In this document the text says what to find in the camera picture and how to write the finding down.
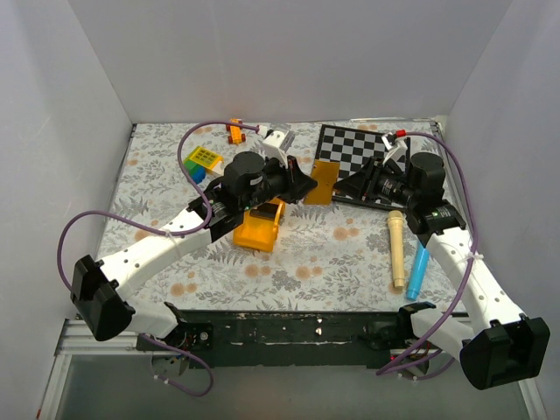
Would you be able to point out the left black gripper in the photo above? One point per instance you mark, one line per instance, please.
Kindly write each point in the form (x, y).
(297, 184)

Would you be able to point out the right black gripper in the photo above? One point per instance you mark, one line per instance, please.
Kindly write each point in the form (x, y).
(359, 184)

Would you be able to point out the tan leather card holder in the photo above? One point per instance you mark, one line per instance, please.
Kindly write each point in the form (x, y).
(326, 175)

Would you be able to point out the dark credit card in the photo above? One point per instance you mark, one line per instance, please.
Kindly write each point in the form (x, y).
(266, 211)

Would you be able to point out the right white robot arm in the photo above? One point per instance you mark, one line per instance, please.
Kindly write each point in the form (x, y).
(501, 344)

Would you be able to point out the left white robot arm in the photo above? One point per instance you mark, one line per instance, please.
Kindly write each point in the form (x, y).
(103, 291)

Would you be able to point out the black white chessboard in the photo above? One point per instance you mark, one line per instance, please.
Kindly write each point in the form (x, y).
(351, 148)

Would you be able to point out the beige toy microphone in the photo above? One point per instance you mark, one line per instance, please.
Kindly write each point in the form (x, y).
(395, 222)

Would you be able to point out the yellow plastic bin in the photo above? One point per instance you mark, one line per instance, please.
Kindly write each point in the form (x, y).
(259, 234)

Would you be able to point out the floral table mat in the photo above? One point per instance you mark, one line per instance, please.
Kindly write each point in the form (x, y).
(325, 258)

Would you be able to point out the orange toy car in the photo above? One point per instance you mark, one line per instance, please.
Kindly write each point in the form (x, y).
(235, 134)

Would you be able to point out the yellow green toy block house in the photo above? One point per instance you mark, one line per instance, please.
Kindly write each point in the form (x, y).
(201, 162)

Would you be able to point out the blue toy microphone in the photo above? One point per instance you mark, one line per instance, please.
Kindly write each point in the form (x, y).
(417, 274)

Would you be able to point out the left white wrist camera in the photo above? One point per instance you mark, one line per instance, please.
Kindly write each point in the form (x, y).
(276, 144)

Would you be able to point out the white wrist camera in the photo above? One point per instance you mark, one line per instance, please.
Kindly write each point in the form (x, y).
(276, 144)
(395, 145)

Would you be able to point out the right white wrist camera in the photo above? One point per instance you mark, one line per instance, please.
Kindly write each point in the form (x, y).
(395, 145)

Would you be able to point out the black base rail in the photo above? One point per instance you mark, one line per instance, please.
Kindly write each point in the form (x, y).
(226, 339)

